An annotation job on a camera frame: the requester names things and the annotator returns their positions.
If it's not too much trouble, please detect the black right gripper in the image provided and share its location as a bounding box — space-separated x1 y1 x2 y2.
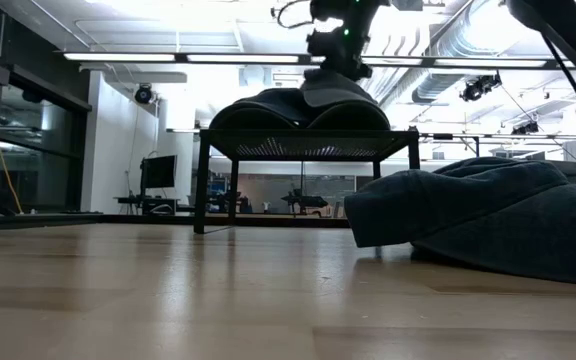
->
306 27 374 82

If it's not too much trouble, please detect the blue denim baseball cap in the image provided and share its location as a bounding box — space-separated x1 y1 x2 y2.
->
217 87 315 126

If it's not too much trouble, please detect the black stage light cluster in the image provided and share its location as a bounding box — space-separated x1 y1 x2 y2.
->
511 120 540 136
459 72 503 103

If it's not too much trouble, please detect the black perforated metal stand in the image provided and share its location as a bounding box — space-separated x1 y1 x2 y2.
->
192 128 422 235

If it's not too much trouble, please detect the black ceiling spotlight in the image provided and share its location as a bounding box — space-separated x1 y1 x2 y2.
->
133 83 156 106

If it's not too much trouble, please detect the black computer monitor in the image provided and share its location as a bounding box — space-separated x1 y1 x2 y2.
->
139 154 178 191

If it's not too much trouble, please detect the long ceiling light strip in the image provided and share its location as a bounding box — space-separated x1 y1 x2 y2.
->
62 51 576 70

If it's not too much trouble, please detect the black background desk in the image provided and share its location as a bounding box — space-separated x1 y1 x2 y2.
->
114 195 194 217

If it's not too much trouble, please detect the black framed glass partition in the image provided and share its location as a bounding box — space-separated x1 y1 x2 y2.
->
0 9 93 217

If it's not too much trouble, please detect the ribbed ceiling duct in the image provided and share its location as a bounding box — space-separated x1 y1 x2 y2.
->
411 73 469 103

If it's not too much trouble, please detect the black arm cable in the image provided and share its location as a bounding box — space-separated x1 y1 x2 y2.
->
540 32 576 151

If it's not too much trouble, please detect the black metal table frame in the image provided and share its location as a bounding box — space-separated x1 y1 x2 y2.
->
0 212 352 230

